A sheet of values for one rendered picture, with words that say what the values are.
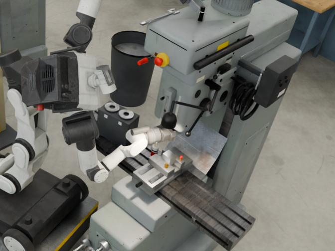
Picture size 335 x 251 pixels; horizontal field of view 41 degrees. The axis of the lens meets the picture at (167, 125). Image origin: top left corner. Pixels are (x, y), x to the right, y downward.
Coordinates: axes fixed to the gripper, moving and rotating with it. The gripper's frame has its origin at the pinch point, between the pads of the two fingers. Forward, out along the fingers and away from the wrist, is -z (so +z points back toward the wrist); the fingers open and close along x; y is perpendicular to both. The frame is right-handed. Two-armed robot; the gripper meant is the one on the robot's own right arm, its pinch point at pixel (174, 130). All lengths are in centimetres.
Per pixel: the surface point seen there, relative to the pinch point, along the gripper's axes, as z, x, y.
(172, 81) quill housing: 9.6, -1.0, -34.2
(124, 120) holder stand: 12.5, 30.1, 13.2
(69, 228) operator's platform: 47, 21, 84
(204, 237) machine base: -42, -12, 103
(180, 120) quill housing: 6.3, -10.2, -16.3
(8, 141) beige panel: 45, 150, 121
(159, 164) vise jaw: 6.6, -2.8, 20.8
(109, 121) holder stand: 18.1, 37.1, 18.2
